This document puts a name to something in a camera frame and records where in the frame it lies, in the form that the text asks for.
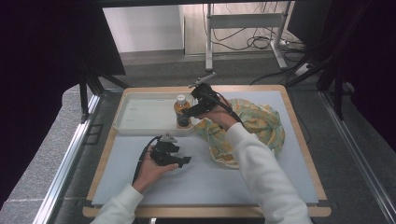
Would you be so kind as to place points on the lemon print green bag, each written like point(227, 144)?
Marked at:
point(264, 127)

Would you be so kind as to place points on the white plastic tray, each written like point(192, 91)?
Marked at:
point(146, 115)

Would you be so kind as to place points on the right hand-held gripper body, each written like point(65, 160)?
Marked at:
point(205, 96)

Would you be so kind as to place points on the white metal desk frame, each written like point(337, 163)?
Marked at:
point(243, 20)

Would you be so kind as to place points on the person's left hand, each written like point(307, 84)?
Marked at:
point(149, 174)

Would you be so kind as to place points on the dark curtain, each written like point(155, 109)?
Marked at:
point(367, 62)
point(40, 62)

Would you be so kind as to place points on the aluminium rail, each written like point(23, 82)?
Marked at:
point(68, 161)
point(358, 155)

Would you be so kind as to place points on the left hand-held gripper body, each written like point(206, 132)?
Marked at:
point(163, 154)

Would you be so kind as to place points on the white power strip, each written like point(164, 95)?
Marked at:
point(302, 70)

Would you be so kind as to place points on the orange drink bottle white cap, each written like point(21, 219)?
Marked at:
point(181, 102)

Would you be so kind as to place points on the black metal stand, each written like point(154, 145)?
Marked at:
point(338, 93)
point(83, 96)

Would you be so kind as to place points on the person's right hand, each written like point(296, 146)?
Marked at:
point(222, 116)

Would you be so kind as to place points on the pale blue table mat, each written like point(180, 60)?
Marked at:
point(202, 183)

